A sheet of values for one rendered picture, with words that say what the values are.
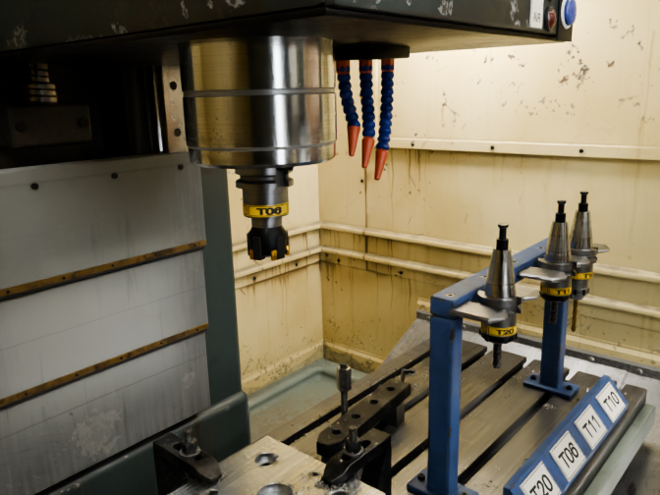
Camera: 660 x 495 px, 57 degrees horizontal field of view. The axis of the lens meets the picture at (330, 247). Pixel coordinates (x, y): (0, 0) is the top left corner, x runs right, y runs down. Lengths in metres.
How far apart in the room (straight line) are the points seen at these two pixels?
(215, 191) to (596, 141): 0.86
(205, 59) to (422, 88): 1.17
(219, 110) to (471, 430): 0.81
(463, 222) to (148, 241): 0.91
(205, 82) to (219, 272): 0.71
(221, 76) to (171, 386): 0.75
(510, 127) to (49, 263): 1.10
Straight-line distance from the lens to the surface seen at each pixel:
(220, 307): 1.28
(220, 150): 0.60
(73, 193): 1.02
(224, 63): 0.59
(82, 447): 1.16
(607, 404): 1.27
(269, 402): 1.94
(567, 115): 1.54
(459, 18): 0.58
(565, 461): 1.09
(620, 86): 1.51
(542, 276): 1.04
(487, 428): 1.21
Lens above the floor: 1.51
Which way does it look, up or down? 14 degrees down
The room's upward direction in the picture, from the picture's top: 2 degrees counter-clockwise
